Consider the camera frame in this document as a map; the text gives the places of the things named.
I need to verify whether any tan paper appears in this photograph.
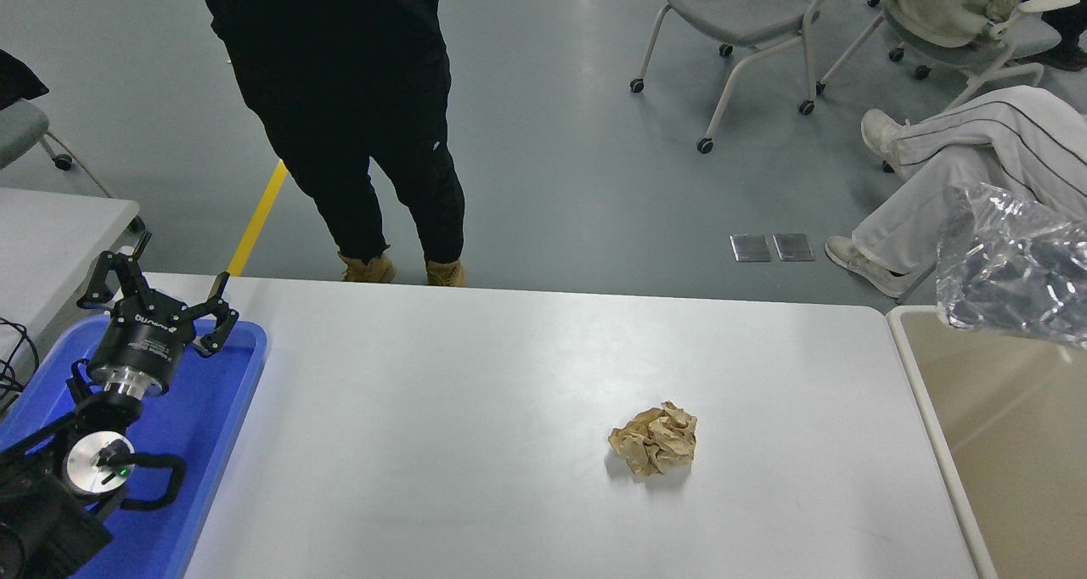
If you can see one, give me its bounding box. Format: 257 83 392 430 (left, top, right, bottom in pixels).
608 402 699 479

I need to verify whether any large pale bin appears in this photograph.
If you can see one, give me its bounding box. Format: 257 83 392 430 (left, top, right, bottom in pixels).
885 305 1087 579

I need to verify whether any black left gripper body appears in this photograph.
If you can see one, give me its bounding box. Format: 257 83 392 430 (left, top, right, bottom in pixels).
88 295 196 391

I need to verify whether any cream jacket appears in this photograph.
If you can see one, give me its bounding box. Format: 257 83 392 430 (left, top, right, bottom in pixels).
873 0 1033 49

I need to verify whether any yellow floor tape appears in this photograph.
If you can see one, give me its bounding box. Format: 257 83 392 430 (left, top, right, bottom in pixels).
226 160 290 278

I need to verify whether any seated person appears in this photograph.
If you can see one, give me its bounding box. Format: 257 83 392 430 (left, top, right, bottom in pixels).
825 85 1087 300

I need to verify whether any grey chair with white legs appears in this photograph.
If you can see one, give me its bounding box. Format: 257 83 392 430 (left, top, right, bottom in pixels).
629 0 854 155

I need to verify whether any white side table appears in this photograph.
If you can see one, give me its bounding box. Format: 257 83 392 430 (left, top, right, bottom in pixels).
0 187 145 351

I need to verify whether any white office chair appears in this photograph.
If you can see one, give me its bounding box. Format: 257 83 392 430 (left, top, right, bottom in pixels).
815 0 1081 173

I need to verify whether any grey chair with metal legs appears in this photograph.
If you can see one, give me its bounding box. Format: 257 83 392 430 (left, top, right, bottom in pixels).
0 99 115 198

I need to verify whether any silver foil tray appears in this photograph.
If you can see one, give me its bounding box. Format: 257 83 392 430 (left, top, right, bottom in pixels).
935 182 1087 349

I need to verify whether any black cloth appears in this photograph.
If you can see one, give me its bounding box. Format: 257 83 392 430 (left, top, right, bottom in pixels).
0 48 49 110

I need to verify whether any blue plastic tray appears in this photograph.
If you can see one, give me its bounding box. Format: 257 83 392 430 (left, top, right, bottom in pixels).
0 314 268 579

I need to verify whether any standing person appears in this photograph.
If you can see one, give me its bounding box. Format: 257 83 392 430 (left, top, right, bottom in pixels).
195 0 468 288

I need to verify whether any black cable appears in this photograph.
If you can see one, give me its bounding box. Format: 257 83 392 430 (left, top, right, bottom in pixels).
0 318 40 414

